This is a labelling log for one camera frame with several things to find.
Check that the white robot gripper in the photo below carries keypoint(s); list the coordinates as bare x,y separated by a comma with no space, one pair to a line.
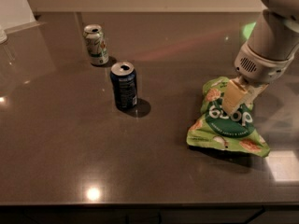
261,68

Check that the green rice chip bag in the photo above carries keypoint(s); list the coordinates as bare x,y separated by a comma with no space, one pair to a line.
215,129

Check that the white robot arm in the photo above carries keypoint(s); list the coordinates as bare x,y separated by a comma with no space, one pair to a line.
266,55

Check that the blue pepsi can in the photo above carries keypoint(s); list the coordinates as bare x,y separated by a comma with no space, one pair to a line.
123,78

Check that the white green soda can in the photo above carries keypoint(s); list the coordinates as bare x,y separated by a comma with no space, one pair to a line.
96,44

